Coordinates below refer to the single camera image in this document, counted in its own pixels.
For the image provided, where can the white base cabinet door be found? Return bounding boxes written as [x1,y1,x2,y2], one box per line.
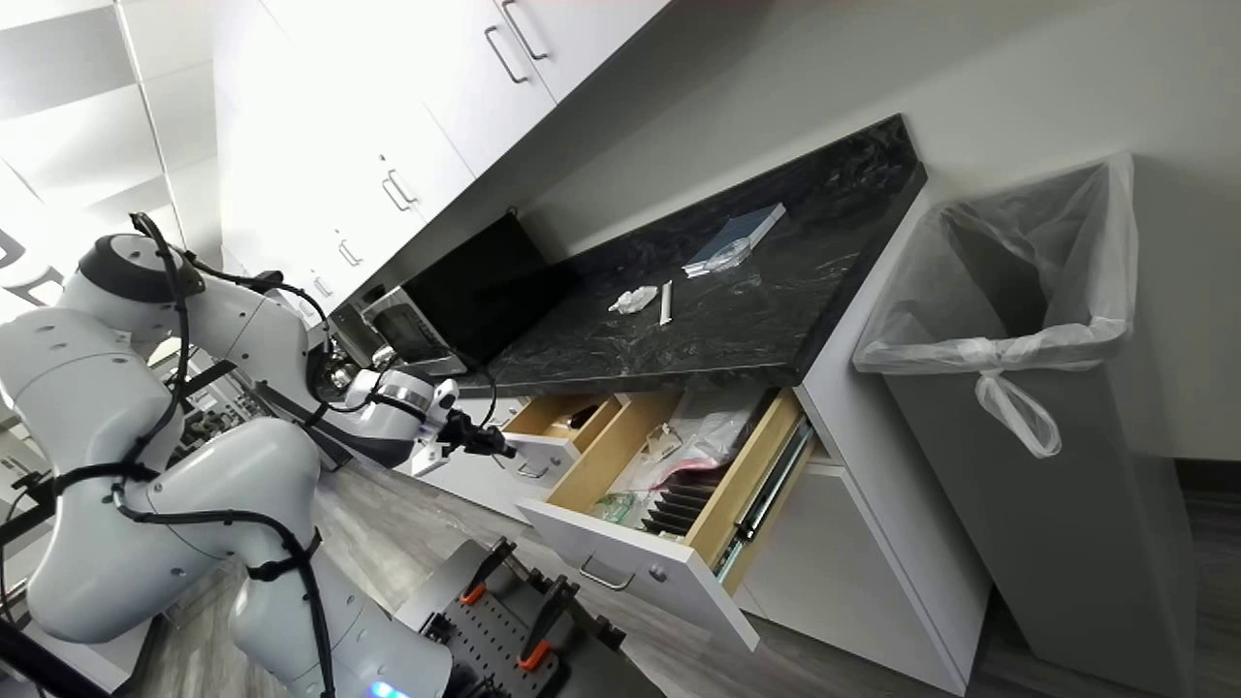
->
[733,463,972,695]

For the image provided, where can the white upper cabinet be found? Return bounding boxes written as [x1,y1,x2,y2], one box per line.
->
[208,0,672,321]

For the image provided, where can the large black appliance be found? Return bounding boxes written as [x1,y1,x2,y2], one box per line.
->
[400,212,575,371]

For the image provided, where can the black clamp with orange tip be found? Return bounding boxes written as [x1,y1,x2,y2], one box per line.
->
[460,538,518,608]
[517,576,583,672]

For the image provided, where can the wide white drawer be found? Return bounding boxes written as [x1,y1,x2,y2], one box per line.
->
[517,388,813,652]

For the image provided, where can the silver toaster oven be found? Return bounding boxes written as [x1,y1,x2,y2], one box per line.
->
[357,285,468,379]

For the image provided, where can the narrow white drawer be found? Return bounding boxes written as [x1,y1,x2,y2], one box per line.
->
[499,392,626,489]

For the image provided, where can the grey trash bin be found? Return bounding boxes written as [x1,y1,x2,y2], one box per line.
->
[853,153,1199,698]

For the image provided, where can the black cutlery organizer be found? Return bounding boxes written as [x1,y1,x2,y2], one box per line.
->
[638,465,726,540]

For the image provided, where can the clear plastic container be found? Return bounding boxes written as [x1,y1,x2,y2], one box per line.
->
[683,238,753,279]

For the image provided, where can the clear plastic bag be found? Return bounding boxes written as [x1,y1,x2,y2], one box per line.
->
[620,392,777,497]

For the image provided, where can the wide drawer handle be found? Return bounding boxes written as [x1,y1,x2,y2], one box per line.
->
[579,554,637,592]

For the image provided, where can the grey blue book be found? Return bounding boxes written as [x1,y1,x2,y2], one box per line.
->
[684,203,787,272]

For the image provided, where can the clear trash bag liner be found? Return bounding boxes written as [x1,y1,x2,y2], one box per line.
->
[853,153,1139,460]

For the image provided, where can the green wrapped item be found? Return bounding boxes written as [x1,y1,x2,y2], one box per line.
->
[589,491,643,525]

